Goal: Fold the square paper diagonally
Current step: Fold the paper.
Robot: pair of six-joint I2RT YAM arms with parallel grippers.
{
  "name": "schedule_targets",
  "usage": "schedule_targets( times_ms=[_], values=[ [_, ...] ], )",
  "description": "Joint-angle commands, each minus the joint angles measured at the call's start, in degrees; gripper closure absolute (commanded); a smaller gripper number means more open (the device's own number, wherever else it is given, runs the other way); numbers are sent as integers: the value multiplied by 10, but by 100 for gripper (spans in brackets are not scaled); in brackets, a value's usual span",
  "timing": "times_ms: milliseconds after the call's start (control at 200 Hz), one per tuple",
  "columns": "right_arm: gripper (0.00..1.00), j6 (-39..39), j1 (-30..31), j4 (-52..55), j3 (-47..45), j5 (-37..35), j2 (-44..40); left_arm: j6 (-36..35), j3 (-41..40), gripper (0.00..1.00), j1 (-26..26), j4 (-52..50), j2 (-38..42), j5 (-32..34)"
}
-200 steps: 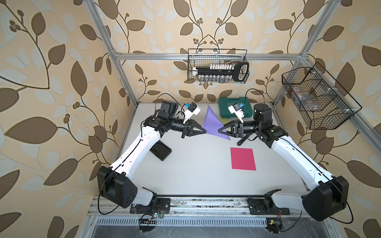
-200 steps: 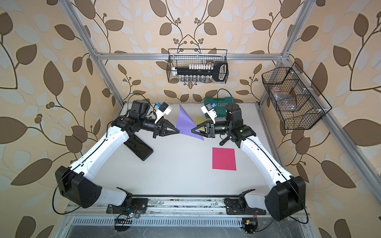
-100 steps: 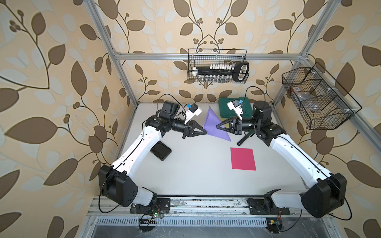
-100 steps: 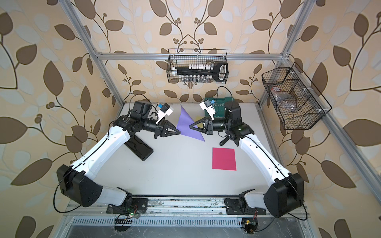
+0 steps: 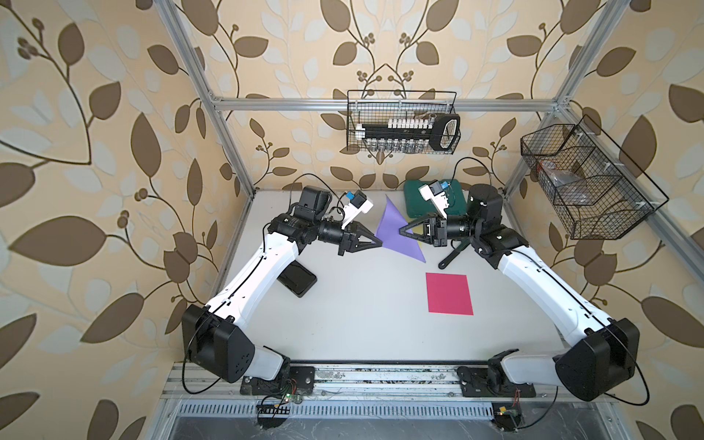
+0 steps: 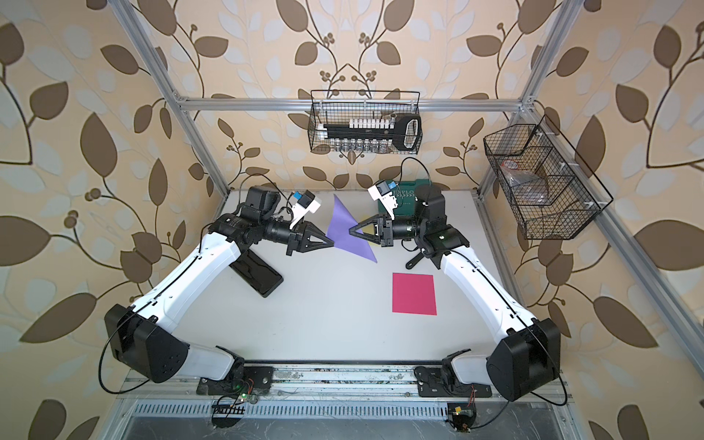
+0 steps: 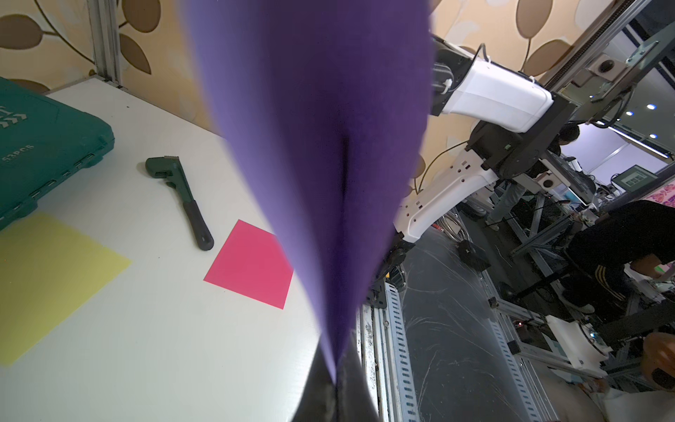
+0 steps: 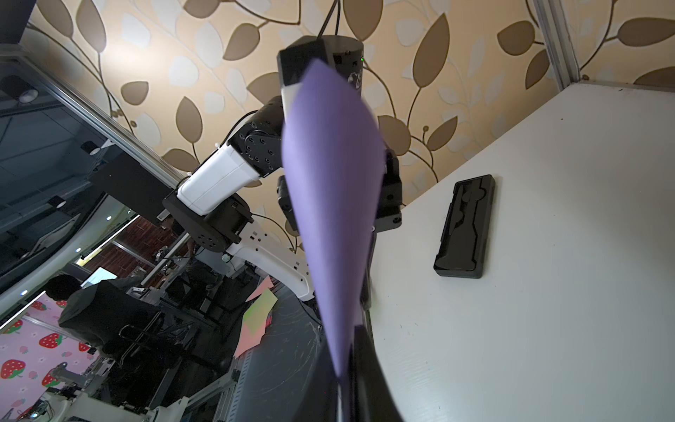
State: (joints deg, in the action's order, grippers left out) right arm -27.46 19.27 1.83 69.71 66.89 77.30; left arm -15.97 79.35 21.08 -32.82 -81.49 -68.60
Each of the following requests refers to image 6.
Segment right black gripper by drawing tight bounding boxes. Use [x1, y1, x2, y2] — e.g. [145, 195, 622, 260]
[352, 212, 428, 248]

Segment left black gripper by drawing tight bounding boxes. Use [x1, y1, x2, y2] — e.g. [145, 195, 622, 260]
[257, 217, 333, 258]

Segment purple square paper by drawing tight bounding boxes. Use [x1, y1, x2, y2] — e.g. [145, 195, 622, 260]
[326, 195, 377, 263]

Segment pink square paper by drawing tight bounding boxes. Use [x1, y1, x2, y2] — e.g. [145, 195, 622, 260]
[392, 273, 437, 315]

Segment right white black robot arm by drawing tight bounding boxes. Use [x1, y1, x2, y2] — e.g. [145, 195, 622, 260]
[349, 181, 561, 402]

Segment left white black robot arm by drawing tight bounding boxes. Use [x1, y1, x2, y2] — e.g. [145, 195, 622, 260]
[102, 186, 334, 383]

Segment green tool case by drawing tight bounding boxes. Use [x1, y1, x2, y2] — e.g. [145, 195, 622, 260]
[393, 179, 431, 216]

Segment green black pipe wrench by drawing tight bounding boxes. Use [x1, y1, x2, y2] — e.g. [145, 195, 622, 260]
[405, 252, 425, 271]

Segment black flat tray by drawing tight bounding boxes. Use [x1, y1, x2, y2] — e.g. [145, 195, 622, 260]
[229, 249, 283, 298]

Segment black socket holder tool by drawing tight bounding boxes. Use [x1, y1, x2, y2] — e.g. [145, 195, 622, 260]
[312, 113, 423, 151]

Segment plastic bag in basket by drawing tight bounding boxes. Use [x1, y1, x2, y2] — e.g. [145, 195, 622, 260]
[500, 159, 549, 206]

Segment black wire basket back wall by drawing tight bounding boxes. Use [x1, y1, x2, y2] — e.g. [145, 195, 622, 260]
[307, 89, 423, 154]

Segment black wire basket wall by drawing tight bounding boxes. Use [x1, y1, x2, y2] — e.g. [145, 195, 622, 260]
[307, 89, 423, 154]
[483, 115, 613, 240]

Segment aluminium front rail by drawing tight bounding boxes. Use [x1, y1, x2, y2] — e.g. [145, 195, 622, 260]
[117, 362, 573, 403]

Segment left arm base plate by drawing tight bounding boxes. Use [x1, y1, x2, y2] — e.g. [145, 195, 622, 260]
[196, 366, 274, 396]

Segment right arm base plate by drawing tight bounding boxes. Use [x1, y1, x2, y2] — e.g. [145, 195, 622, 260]
[414, 366, 492, 398]

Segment black wire basket right wall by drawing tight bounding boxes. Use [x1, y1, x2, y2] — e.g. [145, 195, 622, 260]
[483, 115, 613, 240]

